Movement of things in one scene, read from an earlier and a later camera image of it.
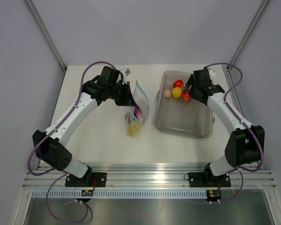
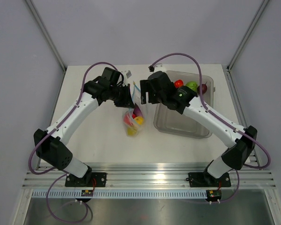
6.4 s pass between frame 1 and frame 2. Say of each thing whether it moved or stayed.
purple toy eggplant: stayed
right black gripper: moved
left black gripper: stayed
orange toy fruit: moved
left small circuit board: stayed
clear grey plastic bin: stayed
